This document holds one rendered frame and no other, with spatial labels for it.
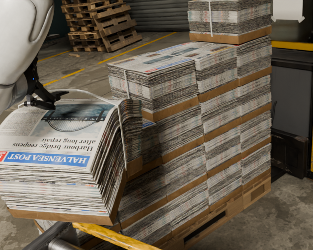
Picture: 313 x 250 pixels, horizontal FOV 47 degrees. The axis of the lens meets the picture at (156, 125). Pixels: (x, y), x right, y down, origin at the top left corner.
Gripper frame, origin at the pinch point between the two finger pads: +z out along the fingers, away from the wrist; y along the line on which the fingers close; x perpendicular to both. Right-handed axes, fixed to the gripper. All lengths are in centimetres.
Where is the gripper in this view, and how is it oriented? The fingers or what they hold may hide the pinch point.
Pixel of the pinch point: (56, 63)
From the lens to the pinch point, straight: 96.1
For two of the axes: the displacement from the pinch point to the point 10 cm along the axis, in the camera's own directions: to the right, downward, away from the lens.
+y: 0.8, 9.4, 3.3
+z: 2.2, -3.4, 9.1
